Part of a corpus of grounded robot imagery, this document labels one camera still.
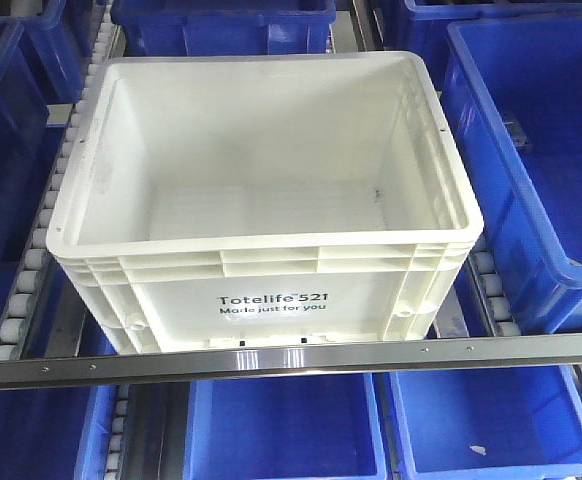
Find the white plastic tote bin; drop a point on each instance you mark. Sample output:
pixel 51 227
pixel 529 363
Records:
pixel 224 202

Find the blue bin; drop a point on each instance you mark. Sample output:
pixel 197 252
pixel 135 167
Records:
pixel 304 427
pixel 221 28
pixel 498 423
pixel 60 433

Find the blue bin shelf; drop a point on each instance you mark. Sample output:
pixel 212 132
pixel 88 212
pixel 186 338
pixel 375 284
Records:
pixel 513 99
pixel 6 165

